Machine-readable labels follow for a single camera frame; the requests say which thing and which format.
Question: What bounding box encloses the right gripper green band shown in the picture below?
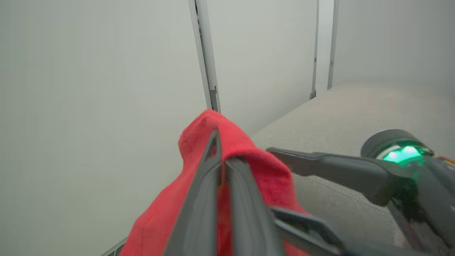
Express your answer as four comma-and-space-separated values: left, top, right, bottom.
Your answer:
267, 129, 455, 256

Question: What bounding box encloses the red cloth garment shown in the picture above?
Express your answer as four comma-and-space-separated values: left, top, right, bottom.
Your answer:
119, 110, 313, 256

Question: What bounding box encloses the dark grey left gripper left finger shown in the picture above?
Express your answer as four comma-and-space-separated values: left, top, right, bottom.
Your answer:
164, 130, 223, 256

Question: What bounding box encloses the white partition panel grey frame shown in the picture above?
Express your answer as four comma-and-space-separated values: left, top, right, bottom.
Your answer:
327, 0, 455, 91
0, 0, 214, 256
195, 0, 319, 135

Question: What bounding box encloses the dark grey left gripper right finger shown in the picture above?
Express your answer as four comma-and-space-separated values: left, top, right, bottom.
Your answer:
226, 158, 285, 256

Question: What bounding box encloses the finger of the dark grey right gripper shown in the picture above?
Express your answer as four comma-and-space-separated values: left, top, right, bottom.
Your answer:
269, 206, 347, 256

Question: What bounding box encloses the grey fabric sofa seat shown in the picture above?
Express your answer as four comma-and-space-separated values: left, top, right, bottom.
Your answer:
251, 82, 455, 249

